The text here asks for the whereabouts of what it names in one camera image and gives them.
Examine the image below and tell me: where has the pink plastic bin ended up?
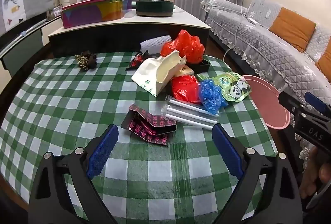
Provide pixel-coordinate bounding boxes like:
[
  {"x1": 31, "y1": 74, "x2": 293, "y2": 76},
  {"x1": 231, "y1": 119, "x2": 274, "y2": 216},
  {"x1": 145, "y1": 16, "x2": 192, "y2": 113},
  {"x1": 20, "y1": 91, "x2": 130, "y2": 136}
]
[{"x1": 242, "y1": 74, "x2": 291, "y2": 130}]

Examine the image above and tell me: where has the black pink printed carton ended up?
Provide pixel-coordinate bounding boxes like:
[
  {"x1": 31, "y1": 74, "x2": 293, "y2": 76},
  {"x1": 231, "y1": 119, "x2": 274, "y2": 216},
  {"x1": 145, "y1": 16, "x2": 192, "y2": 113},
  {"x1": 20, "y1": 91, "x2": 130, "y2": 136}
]
[{"x1": 121, "y1": 104, "x2": 177, "y2": 146}]

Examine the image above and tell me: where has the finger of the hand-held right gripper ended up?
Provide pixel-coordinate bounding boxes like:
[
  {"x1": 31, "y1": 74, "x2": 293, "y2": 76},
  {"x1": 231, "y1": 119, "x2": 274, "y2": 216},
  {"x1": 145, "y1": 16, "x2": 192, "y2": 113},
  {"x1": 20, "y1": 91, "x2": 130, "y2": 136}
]
[
  {"x1": 304, "y1": 92, "x2": 331, "y2": 116},
  {"x1": 278, "y1": 91, "x2": 306, "y2": 114}
]

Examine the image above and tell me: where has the sofa with grey quilted cover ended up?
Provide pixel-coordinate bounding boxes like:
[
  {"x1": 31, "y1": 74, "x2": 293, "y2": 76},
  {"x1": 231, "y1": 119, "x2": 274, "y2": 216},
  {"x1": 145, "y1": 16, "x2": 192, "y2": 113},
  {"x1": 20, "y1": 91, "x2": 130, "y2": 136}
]
[{"x1": 201, "y1": 0, "x2": 331, "y2": 170}]

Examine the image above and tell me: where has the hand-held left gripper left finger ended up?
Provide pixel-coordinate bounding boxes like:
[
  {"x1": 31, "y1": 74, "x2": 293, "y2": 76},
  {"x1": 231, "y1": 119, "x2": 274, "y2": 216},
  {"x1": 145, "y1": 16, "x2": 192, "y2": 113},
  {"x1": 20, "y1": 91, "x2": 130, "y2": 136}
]
[{"x1": 28, "y1": 124, "x2": 119, "y2": 224}]

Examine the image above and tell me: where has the person's right hand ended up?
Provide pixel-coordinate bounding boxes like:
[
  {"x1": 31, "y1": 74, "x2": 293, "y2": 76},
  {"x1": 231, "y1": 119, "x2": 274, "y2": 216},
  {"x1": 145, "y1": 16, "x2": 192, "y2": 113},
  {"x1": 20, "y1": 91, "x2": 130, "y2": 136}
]
[{"x1": 300, "y1": 147, "x2": 331, "y2": 199}]

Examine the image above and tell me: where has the green checked tablecloth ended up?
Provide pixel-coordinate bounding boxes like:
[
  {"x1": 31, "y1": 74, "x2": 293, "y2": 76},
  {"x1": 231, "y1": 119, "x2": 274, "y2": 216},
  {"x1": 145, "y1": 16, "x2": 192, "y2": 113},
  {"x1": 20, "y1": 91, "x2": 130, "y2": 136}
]
[{"x1": 0, "y1": 51, "x2": 285, "y2": 224}]

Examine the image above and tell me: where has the dark brown hair scrunchie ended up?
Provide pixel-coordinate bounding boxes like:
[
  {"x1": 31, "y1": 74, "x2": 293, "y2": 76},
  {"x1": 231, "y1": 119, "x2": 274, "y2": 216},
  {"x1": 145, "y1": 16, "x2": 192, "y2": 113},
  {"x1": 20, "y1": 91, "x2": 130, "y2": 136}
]
[{"x1": 74, "y1": 51, "x2": 98, "y2": 71}]

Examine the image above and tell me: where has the small beige box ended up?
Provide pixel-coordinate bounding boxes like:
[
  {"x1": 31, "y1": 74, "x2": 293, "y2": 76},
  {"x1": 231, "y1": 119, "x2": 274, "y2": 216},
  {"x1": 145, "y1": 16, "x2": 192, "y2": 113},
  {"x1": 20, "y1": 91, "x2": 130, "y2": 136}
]
[{"x1": 176, "y1": 65, "x2": 195, "y2": 77}]

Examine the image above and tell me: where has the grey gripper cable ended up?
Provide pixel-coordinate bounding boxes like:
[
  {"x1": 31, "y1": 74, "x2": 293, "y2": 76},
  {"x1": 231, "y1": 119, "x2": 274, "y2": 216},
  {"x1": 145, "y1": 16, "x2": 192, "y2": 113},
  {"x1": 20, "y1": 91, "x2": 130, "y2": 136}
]
[{"x1": 306, "y1": 183, "x2": 330, "y2": 213}]

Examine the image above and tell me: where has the blue plastic bag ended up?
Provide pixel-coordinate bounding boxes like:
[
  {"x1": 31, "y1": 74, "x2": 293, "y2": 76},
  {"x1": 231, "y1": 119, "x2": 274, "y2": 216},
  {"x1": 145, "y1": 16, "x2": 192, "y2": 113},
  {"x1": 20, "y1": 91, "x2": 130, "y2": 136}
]
[{"x1": 198, "y1": 79, "x2": 228, "y2": 115}]

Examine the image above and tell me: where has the dark television cabinet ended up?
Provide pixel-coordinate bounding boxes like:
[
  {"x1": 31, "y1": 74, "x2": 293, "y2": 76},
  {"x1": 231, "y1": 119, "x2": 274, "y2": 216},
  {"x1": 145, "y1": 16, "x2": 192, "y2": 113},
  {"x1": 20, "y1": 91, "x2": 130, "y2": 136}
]
[{"x1": 0, "y1": 9, "x2": 62, "y2": 77}]

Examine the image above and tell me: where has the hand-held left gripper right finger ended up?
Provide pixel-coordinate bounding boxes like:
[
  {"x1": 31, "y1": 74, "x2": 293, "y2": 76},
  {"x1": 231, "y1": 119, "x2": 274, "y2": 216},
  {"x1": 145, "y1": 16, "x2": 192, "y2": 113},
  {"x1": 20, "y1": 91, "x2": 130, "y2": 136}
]
[{"x1": 211, "y1": 123, "x2": 304, "y2": 224}]

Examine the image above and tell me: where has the grey white television cover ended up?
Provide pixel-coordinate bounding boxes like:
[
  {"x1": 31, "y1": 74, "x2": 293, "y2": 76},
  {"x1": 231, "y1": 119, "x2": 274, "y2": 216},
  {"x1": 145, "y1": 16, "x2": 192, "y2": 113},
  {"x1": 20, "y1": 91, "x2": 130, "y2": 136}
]
[{"x1": 0, "y1": 0, "x2": 56, "y2": 33}]

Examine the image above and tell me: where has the black red snack wrapper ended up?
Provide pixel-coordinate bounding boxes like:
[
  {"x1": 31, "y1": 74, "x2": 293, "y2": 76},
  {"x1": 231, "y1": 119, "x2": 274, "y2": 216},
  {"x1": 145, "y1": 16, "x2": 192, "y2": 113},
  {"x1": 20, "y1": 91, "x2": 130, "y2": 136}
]
[{"x1": 125, "y1": 50, "x2": 158, "y2": 71}]

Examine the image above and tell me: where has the black plastic tray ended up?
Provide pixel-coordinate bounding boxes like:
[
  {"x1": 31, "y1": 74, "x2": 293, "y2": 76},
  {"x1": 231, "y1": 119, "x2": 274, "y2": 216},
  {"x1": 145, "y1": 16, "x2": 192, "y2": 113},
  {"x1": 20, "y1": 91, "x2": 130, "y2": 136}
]
[{"x1": 193, "y1": 58, "x2": 210, "y2": 73}]

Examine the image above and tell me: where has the orange cushion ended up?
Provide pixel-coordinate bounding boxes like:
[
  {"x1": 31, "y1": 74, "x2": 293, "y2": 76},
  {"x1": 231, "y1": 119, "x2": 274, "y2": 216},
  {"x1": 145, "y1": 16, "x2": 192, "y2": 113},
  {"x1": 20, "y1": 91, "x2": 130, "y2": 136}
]
[
  {"x1": 269, "y1": 7, "x2": 316, "y2": 53},
  {"x1": 315, "y1": 44, "x2": 331, "y2": 76}
]

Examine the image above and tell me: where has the white top coffee table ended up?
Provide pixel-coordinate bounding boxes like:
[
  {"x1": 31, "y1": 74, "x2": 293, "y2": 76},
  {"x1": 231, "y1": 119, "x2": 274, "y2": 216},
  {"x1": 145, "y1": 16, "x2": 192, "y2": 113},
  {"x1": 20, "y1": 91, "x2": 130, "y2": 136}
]
[{"x1": 48, "y1": 4, "x2": 212, "y2": 57}]

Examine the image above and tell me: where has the white foam net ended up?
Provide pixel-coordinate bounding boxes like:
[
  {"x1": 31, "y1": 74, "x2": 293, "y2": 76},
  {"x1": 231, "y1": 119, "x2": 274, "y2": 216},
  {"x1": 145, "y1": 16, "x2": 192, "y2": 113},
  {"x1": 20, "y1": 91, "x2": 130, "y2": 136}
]
[{"x1": 140, "y1": 35, "x2": 172, "y2": 55}]

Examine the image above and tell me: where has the large red plastic bag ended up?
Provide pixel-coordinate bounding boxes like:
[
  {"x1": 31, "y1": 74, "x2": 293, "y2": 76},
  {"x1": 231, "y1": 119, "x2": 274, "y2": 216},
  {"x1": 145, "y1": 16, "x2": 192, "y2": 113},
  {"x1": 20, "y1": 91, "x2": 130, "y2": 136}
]
[{"x1": 160, "y1": 29, "x2": 205, "y2": 64}]

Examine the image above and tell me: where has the white power cable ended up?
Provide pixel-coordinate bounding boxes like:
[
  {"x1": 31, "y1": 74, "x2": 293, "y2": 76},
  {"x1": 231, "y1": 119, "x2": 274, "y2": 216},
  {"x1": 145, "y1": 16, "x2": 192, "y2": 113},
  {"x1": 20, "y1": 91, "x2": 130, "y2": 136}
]
[{"x1": 223, "y1": 13, "x2": 250, "y2": 61}]

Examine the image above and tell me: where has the small red plastic bag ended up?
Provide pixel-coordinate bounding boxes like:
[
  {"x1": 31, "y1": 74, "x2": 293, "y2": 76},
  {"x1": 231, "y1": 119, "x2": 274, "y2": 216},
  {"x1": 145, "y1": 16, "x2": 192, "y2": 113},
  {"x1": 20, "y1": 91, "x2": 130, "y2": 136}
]
[{"x1": 171, "y1": 75, "x2": 201, "y2": 105}]

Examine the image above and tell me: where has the clear pack of white tubes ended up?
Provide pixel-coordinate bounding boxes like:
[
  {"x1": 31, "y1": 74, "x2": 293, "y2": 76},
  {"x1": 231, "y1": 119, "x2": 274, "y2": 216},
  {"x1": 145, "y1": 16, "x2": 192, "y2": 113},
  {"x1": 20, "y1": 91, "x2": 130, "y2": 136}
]
[{"x1": 162, "y1": 95, "x2": 220, "y2": 131}]

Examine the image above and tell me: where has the white torn paper box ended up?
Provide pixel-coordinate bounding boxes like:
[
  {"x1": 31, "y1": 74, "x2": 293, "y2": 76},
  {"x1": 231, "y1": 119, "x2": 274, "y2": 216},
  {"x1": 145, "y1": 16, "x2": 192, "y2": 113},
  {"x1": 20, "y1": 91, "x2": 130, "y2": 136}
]
[{"x1": 131, "y1": 49, "x2": 187, "y2": 97}]

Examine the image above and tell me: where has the panda print snack packet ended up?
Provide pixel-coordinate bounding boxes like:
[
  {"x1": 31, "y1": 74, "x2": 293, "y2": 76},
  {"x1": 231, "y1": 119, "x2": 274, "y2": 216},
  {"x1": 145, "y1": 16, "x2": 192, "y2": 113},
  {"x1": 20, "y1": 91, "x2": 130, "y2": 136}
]
[{"x1": 204, "y1": 72, "x2": 252, "y2": 102}]

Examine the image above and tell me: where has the green round tin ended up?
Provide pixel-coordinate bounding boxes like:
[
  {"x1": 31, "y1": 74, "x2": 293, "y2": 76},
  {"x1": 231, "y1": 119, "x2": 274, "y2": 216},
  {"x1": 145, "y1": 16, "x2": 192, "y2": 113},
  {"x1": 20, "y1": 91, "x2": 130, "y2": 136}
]
[{"x1": 136, "y1": 0, "x2": 174, "y2": 17}]

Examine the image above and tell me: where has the colourful storage box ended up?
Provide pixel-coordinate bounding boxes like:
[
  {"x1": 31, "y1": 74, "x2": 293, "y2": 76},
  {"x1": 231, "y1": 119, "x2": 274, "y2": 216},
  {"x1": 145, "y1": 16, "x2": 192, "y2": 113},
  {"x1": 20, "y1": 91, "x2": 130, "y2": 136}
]
[{"x1": 61, "y1": 0, "x2": 132, "y2": 29}]

